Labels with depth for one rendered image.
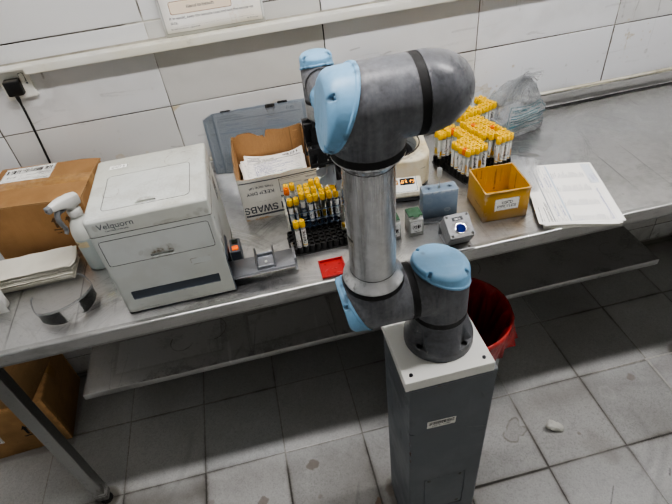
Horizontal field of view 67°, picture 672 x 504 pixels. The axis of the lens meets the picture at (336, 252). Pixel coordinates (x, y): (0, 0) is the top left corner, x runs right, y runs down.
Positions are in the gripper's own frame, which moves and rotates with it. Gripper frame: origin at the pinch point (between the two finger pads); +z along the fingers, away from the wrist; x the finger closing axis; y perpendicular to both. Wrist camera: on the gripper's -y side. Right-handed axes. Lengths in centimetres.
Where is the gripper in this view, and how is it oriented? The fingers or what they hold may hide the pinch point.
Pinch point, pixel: (338, 184)
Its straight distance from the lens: 135.7
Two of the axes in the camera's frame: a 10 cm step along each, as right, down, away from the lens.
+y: -9.7, 2.2, -1.1
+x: 2.3, 6.3, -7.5
